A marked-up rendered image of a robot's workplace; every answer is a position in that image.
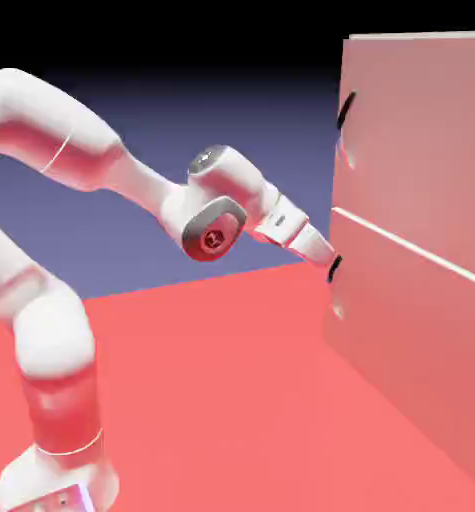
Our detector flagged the dark curved door handle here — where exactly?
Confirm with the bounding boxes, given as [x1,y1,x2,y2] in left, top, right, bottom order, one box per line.
[335,90,358,170]
[326,254,345,320]

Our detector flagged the pink cabinet door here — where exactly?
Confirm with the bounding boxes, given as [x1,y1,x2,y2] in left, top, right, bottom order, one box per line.
[330,36,475,284]
[323,210,475,498]

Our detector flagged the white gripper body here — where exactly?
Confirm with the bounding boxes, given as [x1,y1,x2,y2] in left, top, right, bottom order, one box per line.
[286,222,337,267]

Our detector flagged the pink cabinet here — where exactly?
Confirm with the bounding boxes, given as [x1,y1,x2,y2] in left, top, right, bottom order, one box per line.
[323,30,475,498]

